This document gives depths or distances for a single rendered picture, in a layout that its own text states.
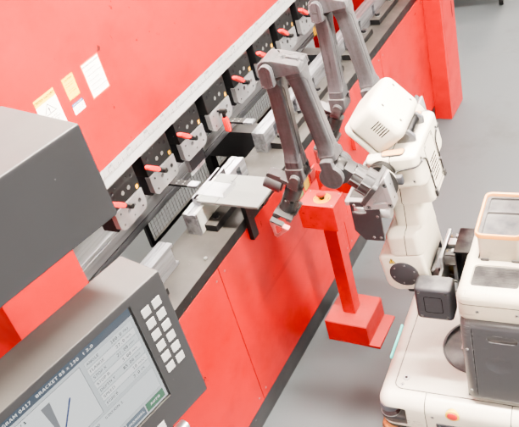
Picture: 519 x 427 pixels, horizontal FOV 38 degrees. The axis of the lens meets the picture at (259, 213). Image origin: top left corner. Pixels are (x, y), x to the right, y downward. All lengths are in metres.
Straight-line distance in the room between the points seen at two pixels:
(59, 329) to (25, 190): 0.31
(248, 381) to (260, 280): 0.41
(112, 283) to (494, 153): 3.29
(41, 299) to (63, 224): 0.60
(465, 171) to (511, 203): 1.79
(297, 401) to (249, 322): 0.49
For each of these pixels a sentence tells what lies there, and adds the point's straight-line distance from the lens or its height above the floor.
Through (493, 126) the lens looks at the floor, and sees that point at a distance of 4.77.
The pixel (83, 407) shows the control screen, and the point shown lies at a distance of 1.51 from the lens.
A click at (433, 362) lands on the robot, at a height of 0.28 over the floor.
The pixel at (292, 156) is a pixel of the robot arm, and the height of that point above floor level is 1.30.
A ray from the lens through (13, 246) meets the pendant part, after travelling 1.31.
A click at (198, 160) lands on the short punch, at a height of 1.12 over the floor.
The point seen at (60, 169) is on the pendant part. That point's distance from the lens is 1.33.
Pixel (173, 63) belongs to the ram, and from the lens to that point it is 2.62.
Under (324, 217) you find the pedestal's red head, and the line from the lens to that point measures 2.98.
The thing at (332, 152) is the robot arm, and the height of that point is 1.31.
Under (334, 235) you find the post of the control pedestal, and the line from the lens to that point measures 3.13.
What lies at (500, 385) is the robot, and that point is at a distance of 2.72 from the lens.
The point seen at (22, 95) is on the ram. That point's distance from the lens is 2.12.
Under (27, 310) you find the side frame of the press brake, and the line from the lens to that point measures 1.91.
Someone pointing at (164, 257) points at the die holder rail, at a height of 0.95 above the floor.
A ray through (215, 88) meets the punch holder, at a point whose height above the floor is 1.32.
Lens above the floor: 2.48
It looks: 34 degrees down
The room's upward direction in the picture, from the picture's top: 17 degrees counter-clockwise
